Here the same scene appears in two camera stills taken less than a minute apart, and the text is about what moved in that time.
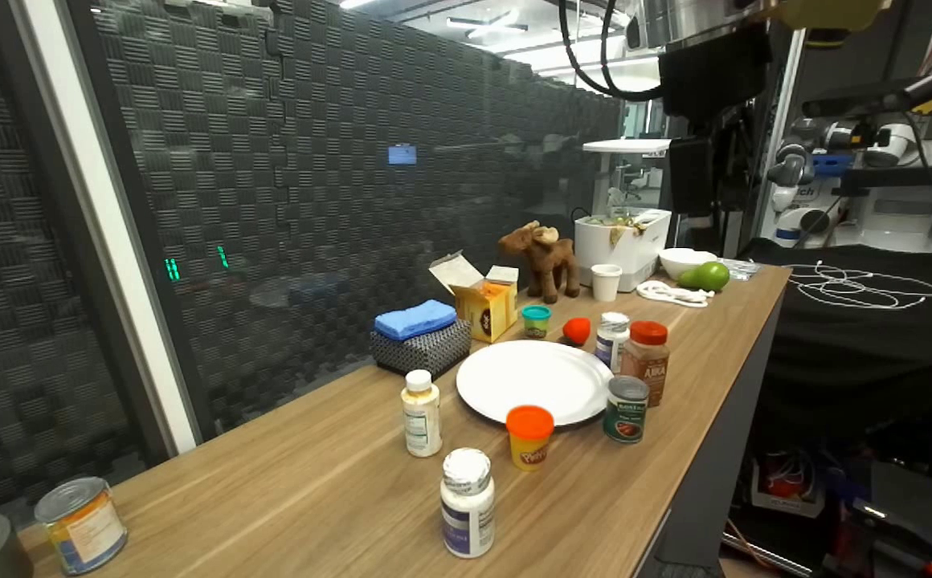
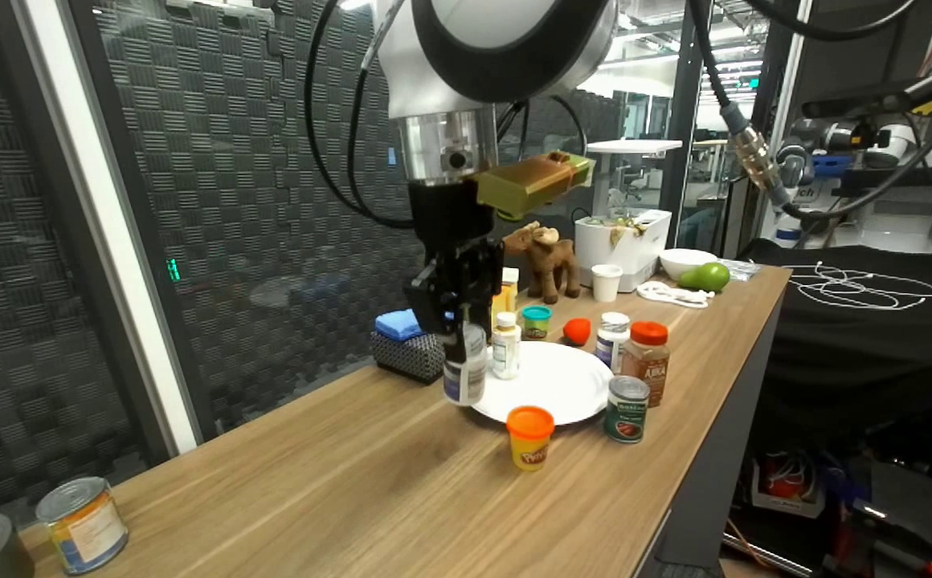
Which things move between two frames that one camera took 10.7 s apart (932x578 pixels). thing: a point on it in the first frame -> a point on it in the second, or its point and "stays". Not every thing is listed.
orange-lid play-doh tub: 527,431 stays
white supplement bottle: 613,330 stays
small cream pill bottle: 424,416 -> 505,344
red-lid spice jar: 646,358 stays
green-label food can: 627,404 stays
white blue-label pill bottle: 466,504 -> 465,379
